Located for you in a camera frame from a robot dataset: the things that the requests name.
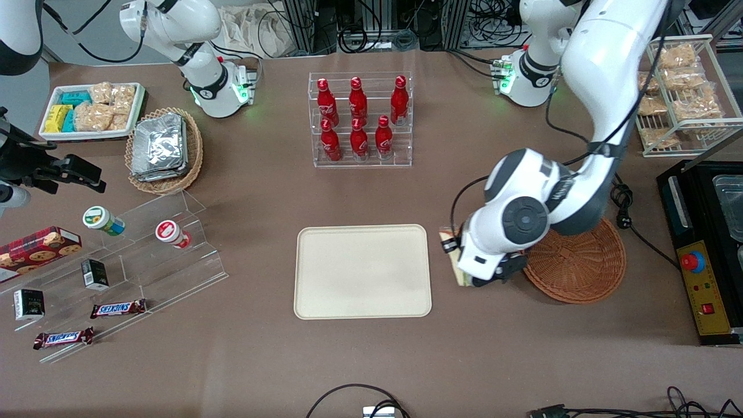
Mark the white wire rack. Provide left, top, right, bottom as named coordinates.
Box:
left=634, top=34, right=743, bottom=158

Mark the small black white box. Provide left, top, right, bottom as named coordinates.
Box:
left=13, top=288, right=46, bottom=322

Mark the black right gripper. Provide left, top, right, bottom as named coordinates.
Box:
left=0, top=107, right=107, bottom=196

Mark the black power cable with plug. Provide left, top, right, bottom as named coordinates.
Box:
left=608, top=173, right=681, bottom=272

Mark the clear acrylic step display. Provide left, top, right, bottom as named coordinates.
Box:
left=0, top=190, right=229, bottom=365

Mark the red lid snack cup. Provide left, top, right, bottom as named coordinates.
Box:
left=155, top=219, right=193, bottom=250

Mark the black cable with connector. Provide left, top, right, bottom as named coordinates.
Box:
left=529, top=385, right=743, bottom=418

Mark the white snack tray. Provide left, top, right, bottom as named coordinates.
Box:
left=39, top=82, right=145, bottom=142

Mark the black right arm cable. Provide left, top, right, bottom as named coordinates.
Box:
left=42, top=0, right=147, bottom=65

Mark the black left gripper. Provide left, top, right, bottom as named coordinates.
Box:
left=442, top=236, right=529, bottom=289

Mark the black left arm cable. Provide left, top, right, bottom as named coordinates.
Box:
left=450, top=0, right=675, bottom=236

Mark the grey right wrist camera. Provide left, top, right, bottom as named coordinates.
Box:
left=0, top=180, right=31, bottom=219

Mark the oval tan wicker basket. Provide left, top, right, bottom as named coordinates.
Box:
left=125, top=107, right=204, bottom=194

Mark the red tartan cookie box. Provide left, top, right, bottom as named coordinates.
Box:
left=0, top=226, right=82, bottom=284

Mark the red cola bottle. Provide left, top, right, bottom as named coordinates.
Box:
left=320, top=119, right=342, bottom=163
left=375, top=116, right=394, bottom=160
left=349, top=77, right=369, bottom=124
left=350, top=118, right=370, bottom=162
left=390, top=75, right=409, bottom=126
left=317, top=78, right=340, bottom=126

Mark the aluminium frame post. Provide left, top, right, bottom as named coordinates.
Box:
left=446, top=0, right=472, bottom=51
left=283, top=0, right=327, bottom=56

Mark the Snickers chocolate bar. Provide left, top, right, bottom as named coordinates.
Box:
left=33, top=327, right=95, bottom=350
left=90, top=299, right=147, bottom=319

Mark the triangular sandwich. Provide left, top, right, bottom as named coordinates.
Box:
left=439, top=228, right=473, bottom=289

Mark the black machine yellow panel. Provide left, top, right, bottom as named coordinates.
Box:
left=656, top=159, right=743, bottom=348

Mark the beige cloth bag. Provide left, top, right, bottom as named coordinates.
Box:
left=219, top=5, right=292, bottom=59

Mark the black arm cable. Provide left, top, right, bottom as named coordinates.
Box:
left=450, top=0, right=675, bottom=236
left=42, top=0, right=147, bottom=65

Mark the green lid snack cup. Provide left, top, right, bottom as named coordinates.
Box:
left=82, top=206, right=126, bottom=237

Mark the clear acrylic bottle rack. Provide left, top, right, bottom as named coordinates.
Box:
left=308, top=71, right=413, bottom=168

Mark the black looped cable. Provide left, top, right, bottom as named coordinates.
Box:
left=305, top=383, right=411, bottom=418

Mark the cream plastic tray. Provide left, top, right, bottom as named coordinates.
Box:
left=294, top=224, right=433, bottom=320

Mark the silver foil pack stack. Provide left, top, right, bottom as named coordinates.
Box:
left=130, top=113, right=190, bottom=182

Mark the round brown wicker basket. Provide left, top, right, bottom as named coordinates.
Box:
left=521, top=216, right=627, bottom=305

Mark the yellow snack packet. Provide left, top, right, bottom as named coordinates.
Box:
left=45, top=104, right=74, bottom=134

